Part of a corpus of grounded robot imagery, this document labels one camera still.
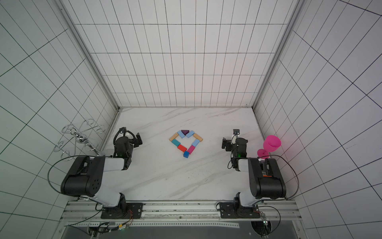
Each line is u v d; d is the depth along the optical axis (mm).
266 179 455
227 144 851
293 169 474
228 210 726
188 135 1025
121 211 661
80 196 480
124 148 713
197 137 1016
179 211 742
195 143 986
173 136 1012
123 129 728
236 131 818
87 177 460
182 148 959
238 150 727
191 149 949
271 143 814
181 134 1027
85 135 711
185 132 1025
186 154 906
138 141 876
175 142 993
